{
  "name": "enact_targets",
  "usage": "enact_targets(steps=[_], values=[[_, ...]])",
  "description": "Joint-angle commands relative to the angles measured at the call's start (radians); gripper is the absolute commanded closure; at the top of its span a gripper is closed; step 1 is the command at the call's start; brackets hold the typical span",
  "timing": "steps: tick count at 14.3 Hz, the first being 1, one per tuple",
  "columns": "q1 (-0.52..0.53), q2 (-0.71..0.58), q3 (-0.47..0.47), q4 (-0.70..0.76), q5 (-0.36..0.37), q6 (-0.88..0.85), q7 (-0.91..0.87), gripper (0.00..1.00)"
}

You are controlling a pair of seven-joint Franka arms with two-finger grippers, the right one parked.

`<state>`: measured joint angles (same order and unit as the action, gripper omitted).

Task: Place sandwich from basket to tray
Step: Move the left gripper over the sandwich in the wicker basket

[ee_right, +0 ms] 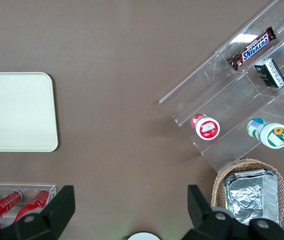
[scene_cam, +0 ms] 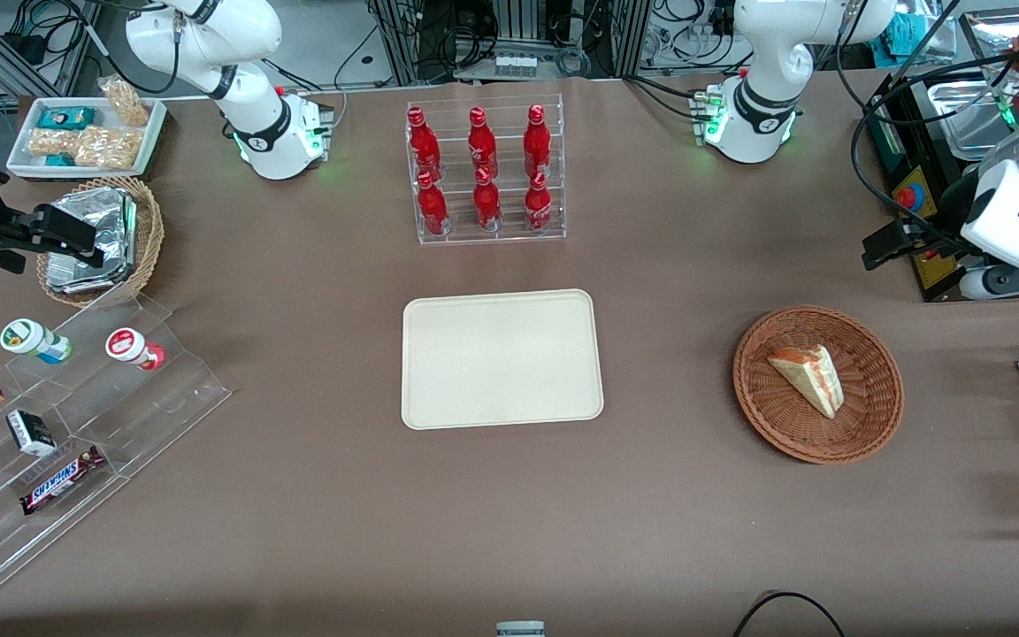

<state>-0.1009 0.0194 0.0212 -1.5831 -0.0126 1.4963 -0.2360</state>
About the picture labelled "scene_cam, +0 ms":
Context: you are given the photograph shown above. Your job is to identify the black floor cable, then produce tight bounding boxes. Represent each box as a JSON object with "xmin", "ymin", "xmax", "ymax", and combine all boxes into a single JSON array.
[{"xmin": 732, "ymin": 590, "xmax": 846, "ymax": 637}]

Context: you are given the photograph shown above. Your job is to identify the red lid yogurt cup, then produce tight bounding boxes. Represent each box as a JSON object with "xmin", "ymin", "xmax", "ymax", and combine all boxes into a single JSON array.
[{"xmin": 104, "ymin": 326, "xmax": 166, "ymax": 372}]

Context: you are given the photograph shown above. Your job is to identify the round brown wicker basket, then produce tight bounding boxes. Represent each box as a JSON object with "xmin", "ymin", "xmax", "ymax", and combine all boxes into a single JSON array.
[{"xmin": 732, "ymin": 305, "xmax": 906, "ymax": 466}]

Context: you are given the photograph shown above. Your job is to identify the small black white box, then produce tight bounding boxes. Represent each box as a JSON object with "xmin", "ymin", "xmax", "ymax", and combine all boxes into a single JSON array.
[{"xmin": 6, "ymin": 409, "xmax": 57, "ymax": 458}]

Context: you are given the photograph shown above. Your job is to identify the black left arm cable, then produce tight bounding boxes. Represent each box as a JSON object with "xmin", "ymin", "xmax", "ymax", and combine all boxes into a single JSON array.
[{"xmin": 835, "ymin": 0, "xmax": 1019, "ymax": 257}]

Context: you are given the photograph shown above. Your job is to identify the foil wrapped food packs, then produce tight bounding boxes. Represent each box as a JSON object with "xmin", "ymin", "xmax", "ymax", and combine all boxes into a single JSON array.
[{"xmin": 44, "ymin": 187, "xmax": 138, "ymax": 295}]

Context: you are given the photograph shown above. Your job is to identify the light wicker basket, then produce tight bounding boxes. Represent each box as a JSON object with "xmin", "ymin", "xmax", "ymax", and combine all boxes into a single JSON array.
[{"xmin": 35, "ymin": 176, "xmax": 165, "ymax": 310}]

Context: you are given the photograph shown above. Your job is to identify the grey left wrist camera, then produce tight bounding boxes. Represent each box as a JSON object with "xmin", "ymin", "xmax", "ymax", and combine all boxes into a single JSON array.
[{"xmin": 959, "ymin": 264, "xmax": 1019, "ymax": 302}]

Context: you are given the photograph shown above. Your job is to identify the large clear bag of crackers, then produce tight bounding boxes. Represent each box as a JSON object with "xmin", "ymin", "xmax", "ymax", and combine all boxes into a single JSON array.
[{"xmin": 74, "ymin": 126, "xmax": 144, "ymax": 171}]

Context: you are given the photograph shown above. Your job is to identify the beige rectangular tray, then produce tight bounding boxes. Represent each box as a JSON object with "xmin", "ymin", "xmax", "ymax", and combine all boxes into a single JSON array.
[{"xmin": 401, "ymin": 288, "xmax": 606, "ymax": 432}]

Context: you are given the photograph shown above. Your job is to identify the teal snack box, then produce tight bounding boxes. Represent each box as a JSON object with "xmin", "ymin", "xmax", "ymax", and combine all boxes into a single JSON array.
[{"xmin": 38, "ymin": 106, "xmax": 96, "ymax": 132}]

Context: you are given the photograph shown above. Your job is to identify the red cola bottle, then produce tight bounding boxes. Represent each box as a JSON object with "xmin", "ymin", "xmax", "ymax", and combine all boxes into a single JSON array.
[
  {"xmin": 523, "ymin": 104, "xmax": 554, "ymax": 178},
  {"xmin": 472, "ymin": 165, "xmax": 504, "ymax": 233},
  {"xmin": 467, "ymin": 106, "xmax": 500, "ymax": 180},
  {"xmin": 407, "ymin": 106, "xmax": 442, "ymax": 180},
  {"xmin": 416, "ymin": 170, "xmax": 451, "ymax": 237},
  {"xmin": 524, "ymin": 171, "xmax": 555, "ymax": 234}
]

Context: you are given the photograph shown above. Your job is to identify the steel food pan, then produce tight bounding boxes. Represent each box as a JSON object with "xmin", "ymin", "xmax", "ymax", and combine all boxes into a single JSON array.
[{"xmin": 927, "ymin": 78, "xmax": 1019, "ymax": 163}]

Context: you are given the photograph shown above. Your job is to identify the white power strip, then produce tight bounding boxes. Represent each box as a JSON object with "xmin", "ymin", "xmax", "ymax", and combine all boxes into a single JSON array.
[{"xmin": 491, "ymin": 52, "xmax": 540, "ymax": 80}]

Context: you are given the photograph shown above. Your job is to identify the aluminium frame rack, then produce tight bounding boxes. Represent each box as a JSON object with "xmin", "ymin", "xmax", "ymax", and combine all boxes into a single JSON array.
[{"xmin": 366, "ymin": 0, "xmax": 654, "ymax": 87}]

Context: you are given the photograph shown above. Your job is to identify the clear acrylic stepped shelf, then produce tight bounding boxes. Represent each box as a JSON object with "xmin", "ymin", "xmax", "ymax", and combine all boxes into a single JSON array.
[{"xmin": 0, "ymin": 292, "xmax": 234, "ymax": 603}]

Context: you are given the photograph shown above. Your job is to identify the black food warmer case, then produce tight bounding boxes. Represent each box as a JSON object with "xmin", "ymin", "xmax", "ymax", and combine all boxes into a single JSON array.
[{"xmin": 862, "ymin": 9, "xmax": 1019, "ymax": 304}]

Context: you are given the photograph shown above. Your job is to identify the green lid yogurt cup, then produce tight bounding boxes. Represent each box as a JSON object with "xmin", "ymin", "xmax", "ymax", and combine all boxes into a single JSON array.
[{"xmin": 0, "ymin": 318, "xmax": 73, "ymax": 366}]

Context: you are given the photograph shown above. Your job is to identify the white snack tray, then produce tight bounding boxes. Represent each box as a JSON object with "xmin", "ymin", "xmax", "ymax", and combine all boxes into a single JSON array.
[{"xmin": 6, "ymin": 96, "xmax": 168, "ymax": 181}]

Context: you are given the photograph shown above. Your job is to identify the Snickers chocolate bar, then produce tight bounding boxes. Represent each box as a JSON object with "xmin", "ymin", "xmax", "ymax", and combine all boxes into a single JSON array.
[{"xmin": 19, "ymin": 444, "xmax": 107, "ymax": 517}]

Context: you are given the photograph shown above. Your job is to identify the triangular sandwich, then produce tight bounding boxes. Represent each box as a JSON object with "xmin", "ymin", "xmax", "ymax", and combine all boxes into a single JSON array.
[{"xmin": 767, "ymin": 343, "xmax": 846, "ymax": 420}]

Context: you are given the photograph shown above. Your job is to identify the clear bag of peanuts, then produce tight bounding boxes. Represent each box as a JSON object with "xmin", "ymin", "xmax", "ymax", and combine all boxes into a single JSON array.
[{"xmin": 99, "ymin": 76, "xmax": 150, "ymax": 127}]

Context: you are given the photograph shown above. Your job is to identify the clear acrylic bottle rack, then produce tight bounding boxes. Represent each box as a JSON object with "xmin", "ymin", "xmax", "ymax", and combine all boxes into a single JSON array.
[{"xmin": 404, "ymin": 93, "xmax": 568, "ymax": 248}]

